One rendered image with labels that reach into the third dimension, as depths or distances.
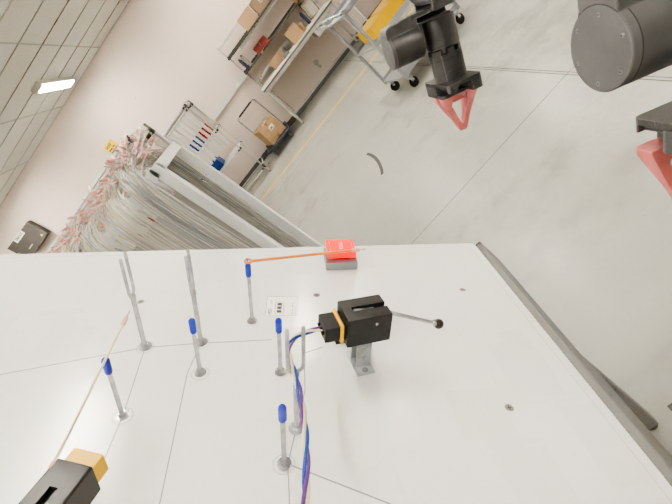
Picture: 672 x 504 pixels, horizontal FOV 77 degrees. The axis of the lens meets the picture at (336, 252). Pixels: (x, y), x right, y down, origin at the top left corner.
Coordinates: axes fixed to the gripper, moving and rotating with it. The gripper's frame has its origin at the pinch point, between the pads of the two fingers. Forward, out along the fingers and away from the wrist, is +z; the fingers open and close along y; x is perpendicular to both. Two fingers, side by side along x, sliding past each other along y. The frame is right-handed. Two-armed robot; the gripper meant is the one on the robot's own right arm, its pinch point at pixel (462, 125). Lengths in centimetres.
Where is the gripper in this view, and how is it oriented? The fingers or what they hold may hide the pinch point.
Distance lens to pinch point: 88.5
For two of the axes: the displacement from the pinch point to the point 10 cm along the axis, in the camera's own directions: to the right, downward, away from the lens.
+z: 3.7, 8.1, 4.6
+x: 9.1, -4.2, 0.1
